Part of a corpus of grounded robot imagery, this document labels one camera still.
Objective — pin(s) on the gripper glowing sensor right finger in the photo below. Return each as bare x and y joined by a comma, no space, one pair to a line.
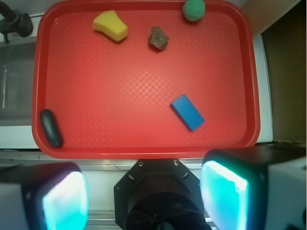
258,188

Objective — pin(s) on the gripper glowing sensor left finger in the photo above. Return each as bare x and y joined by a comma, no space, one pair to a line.
52,196

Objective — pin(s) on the blue rectangular block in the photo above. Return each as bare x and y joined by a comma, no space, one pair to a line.
187,112

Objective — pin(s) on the black smooth oval stone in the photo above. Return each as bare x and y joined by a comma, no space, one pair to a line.
51,129

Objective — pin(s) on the red plastic tray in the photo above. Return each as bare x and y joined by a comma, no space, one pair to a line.
112,99

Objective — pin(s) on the dark metal clamp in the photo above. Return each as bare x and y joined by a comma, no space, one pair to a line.
14,22

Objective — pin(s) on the brown rough rock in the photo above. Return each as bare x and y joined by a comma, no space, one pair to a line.
158,38

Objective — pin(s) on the yellow sponge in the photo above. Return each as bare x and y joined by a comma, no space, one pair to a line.
110,25

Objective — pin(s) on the green textured ball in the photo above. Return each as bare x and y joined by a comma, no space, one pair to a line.
194,10

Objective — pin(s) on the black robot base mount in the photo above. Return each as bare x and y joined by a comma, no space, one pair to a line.
159,195

